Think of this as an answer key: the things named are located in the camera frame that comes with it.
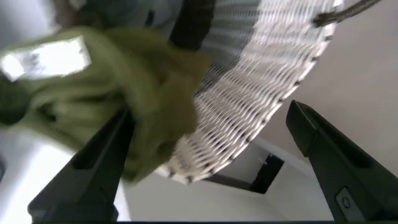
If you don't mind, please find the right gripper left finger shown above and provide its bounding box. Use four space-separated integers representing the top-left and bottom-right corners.
27 108 137 222

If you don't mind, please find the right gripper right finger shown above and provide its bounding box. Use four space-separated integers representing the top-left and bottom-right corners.
285 99 398 222

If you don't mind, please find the green long-sleeved shirt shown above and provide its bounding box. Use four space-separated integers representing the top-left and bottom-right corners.
0 26 213 185

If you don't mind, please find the white laundry basket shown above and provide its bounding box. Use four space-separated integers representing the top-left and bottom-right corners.
52 0 384 185

